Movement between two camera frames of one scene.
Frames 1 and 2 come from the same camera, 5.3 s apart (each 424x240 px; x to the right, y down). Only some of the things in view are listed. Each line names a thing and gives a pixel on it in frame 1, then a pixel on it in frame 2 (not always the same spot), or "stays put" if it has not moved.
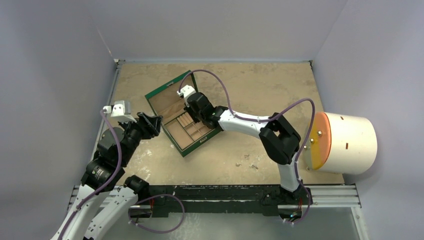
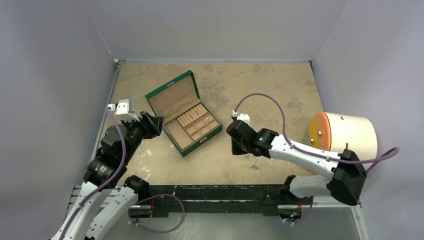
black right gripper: (196, 108) to (236, 140)
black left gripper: (149, 130) stays put
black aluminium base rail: (221, 200) stays put
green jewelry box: (186, 134) stays put
